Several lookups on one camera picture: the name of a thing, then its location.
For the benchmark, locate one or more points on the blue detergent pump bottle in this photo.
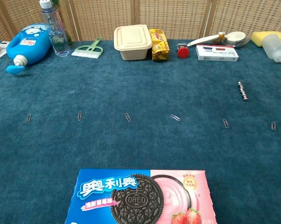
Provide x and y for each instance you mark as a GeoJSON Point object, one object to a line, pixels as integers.
{"type": "Point", "coordinates": [29, 45]}

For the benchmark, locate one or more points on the yellow snack pack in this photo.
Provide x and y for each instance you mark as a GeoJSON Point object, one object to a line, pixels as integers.
{"type": "Point", "coordinates": [159, 46]}

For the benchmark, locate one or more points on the white red-blue printed box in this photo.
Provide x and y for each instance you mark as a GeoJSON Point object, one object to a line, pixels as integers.
{"type": "Point", "coordinates": [216, 54]}

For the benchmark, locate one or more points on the teal carpet table cover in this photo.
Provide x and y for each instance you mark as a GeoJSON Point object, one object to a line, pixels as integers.
{"type": "Point", "coordinates": [140, 144]}

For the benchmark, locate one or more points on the red small clip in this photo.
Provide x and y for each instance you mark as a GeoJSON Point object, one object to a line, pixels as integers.
{"type": "Point", "coordinates": [183, 51]}

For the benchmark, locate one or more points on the white plastic spoon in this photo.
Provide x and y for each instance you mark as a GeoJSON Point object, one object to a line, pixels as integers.
{"type": "Point", "coordinates": [203, 41]}

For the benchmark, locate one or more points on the beige lidded lunch box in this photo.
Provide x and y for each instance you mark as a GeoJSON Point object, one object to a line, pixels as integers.
{"type": "Point", "coordinates": [132, 39]}

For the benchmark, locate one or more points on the green white hand brush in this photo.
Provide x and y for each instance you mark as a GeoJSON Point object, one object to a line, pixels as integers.
{"type": "Point", "coordinates": [89, 51]}

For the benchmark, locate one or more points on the silver metal ball chain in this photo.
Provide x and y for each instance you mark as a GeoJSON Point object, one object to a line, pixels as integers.
{"type": "Point", "coordinates": [242, 91]}

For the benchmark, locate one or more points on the clear plastic water bottle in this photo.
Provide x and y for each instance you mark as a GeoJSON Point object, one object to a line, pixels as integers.
{"type": "Point", "coordinates": [57, 39]}

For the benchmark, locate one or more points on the yellow sponge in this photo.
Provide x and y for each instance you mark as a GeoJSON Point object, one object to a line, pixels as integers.
{"type": "Point", "coordinates": [259, 37]}

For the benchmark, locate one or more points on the translucent squeeze wash bottle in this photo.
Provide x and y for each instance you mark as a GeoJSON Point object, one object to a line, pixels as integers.
{"type": "Point", "coordinates": [273, 47]}

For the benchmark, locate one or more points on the silver paper clip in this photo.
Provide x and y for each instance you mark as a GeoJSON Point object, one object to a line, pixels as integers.
{"type": "Point", "coordinates": [273, 125]}
{"type": "Point", "coordinates": [28, 118]}
{"type": "Point", "coordinates": [225, 123]}
{"type": "Point", "coordinates": [128, 117]}
{"type": "Point", "coordinates": [79, 116]}
{"type": "Point", "coordinates": [175, 117]}

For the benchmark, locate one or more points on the Oreo strawberry cookie box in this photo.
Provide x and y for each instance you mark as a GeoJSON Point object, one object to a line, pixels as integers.
{"type": "Point", "coordinates": [140, 200]}

